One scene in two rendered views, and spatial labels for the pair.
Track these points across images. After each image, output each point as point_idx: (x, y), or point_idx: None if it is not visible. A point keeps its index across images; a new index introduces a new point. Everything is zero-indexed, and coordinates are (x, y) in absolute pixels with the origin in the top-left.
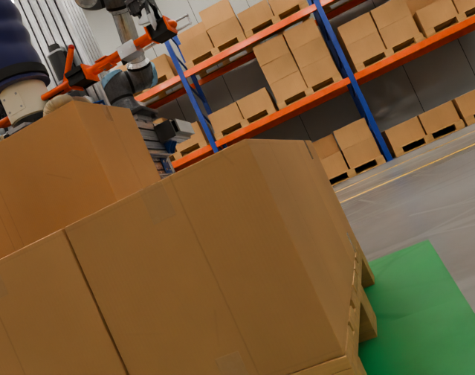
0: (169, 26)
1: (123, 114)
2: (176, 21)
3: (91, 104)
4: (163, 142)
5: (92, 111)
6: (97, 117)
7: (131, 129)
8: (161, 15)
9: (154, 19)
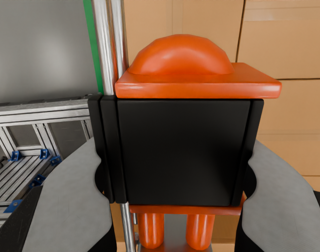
0: (246, 64)
1: (116, 225)
2: (115, 51)
3: (221, 239)
4: None
5: (226, 227)
6: (216, 217)
7: (115, 203)
8: (39, 213)
9: (274, 153)
